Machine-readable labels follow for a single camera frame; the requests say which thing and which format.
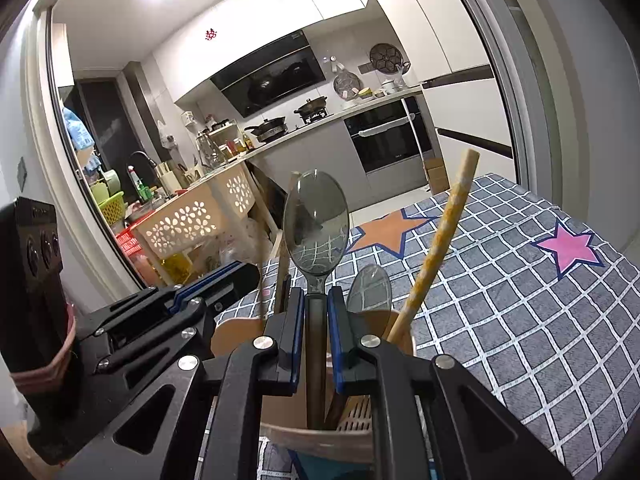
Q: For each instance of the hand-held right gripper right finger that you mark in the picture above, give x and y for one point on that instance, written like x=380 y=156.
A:
x=336 y=340

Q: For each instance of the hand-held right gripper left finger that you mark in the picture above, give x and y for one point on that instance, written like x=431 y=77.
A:
x=295 y=340

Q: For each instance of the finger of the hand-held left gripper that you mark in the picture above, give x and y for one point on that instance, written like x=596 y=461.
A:
x=200 y=317
x=160 y=297

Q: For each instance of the beige plastic utensil holder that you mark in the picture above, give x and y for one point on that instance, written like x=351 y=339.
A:
x=320 y=442

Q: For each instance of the light patterned wooden chopstick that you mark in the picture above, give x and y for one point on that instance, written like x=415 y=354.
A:
x=445 y=232

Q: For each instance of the yellow oil bottle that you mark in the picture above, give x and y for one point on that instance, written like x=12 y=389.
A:
x=175 y=265

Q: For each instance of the pink rubber band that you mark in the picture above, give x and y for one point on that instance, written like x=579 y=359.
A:
x=45 y=367

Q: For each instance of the red plastic basket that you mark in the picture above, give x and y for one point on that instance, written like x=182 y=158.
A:
x=129 y=242

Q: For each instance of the beige flower-cutout trolley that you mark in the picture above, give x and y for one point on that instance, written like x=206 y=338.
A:
x=185 y=220

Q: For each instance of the green plastic basket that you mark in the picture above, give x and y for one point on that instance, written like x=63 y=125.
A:
x=111 y=207

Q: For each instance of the black kitchen faucet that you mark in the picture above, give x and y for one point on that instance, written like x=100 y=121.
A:
x=145 y=160

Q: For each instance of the grey kitchen counter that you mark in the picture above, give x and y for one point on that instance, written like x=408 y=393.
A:
x=310 y=150

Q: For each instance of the cardboard box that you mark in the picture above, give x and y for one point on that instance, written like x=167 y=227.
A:
x=436 y=175

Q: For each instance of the black wok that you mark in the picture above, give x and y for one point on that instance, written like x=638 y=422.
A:
x=267 y=129

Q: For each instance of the black built-in oven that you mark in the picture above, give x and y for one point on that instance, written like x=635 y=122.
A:
x=387 y=140

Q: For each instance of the black lidded pot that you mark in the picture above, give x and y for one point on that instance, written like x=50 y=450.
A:
x=311 y=107

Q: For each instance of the black range hood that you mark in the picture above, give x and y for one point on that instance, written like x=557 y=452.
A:
x=270 y=80

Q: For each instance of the round grey steamer rack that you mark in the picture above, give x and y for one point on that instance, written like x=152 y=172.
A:
x=345 y=85

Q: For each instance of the white upper cabinets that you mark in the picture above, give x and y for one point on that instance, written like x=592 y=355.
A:
x=250 y=30

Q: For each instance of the dark wall switch panel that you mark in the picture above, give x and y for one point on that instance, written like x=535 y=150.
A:
x=21 y=172

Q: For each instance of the round black wall tray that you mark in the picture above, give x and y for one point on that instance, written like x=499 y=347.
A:
x=385 y=56

